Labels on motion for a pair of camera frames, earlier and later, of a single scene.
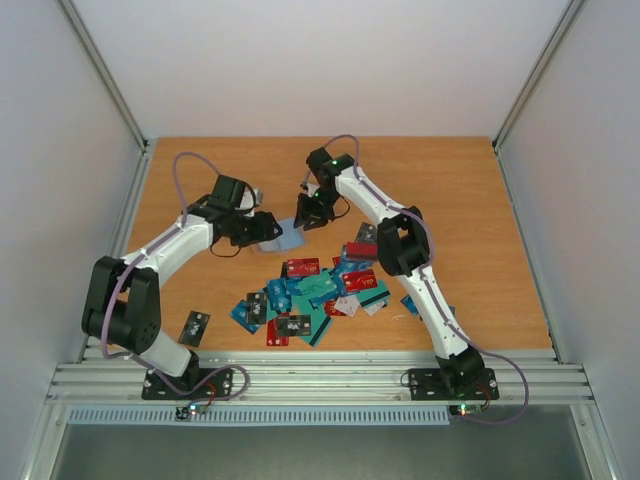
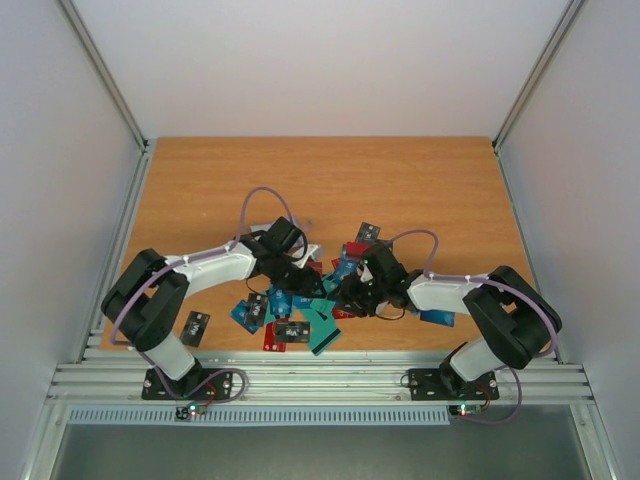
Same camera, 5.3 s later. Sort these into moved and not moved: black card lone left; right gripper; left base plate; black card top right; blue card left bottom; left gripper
Moved: right gripper; left gripper
Not moved: black card lone left; blue card left bottom; black card top right; left base plate
